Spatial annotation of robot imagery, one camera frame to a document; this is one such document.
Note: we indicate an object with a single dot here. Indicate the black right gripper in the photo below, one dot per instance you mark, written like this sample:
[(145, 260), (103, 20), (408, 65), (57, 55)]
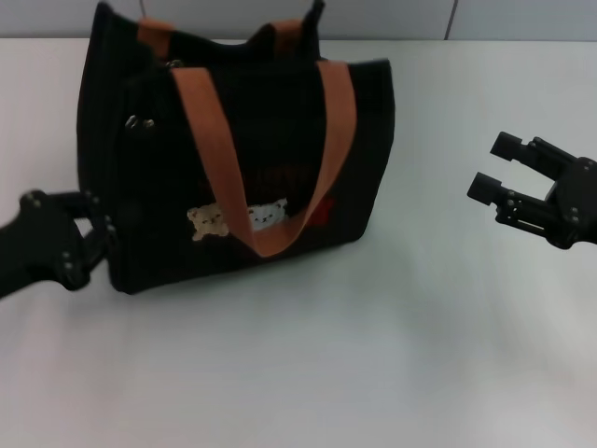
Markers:
[(576, 205)]

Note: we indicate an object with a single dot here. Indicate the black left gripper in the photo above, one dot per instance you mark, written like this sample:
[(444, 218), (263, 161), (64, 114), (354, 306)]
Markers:
[(42, 242)]

